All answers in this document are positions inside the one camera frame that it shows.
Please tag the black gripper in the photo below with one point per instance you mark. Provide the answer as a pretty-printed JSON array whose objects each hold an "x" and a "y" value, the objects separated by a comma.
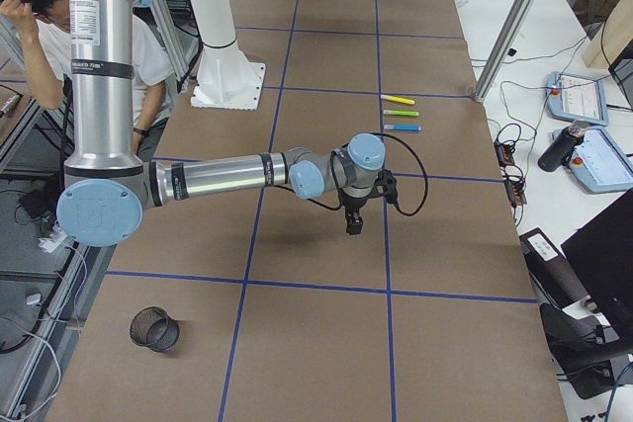
[{"x": 355, "y": 206}]

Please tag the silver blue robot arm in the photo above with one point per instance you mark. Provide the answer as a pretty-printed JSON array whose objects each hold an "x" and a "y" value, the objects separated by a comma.
[{"x": 108, "y": 187}]

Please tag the blue highlighter pen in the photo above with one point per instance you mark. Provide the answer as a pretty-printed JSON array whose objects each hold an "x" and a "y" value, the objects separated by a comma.
[{"x": 403, "y": 128}]

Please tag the green highlighter pen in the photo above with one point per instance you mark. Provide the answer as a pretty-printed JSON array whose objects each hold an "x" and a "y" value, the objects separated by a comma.
[{"x": 400, "y": 113}]

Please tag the yellow highlighter pen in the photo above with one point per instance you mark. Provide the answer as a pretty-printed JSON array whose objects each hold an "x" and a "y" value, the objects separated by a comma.
[{"x": 398, "y": 99}]

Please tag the brown paper table cover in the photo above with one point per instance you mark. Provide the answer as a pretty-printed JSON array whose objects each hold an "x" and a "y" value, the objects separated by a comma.
[{"x": 427, "y": 315}]

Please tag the orange black electronics box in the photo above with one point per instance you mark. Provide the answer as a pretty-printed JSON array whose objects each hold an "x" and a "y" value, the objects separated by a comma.
[{"x": 504, "y": 154}]

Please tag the black water bottle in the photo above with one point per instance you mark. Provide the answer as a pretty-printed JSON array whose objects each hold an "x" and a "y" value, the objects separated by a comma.
[{"x": 562, "y": 146}]

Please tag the far black mesh pen cup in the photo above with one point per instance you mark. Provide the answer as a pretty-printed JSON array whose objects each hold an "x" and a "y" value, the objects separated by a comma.
[{"x": 154, "y": 329}]

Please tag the far blue teach pendant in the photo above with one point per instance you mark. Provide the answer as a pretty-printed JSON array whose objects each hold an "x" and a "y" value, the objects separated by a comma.
[{"x": 572, "y": 97}]

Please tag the blue teach pendant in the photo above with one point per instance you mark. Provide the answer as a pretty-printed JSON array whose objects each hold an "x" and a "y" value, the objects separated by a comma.
[
  {"x": 599, "y": 164},
  {"x": 572, "y": 97}
]

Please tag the near blue teach pendant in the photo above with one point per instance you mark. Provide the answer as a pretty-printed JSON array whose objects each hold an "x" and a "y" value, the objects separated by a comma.
[{"x": 599, "y": 164}]

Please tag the black monitor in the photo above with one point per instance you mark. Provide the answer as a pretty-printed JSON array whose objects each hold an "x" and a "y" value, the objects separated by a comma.
[{"x": 600, "y": 254}]

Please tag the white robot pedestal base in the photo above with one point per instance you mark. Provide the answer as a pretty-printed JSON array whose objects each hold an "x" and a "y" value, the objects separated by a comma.
[{"x": 226, "y": 79}]

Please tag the aluminium frame post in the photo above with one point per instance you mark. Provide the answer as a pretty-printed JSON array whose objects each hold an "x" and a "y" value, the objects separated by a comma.
[{"x": 508, "y": 32}]

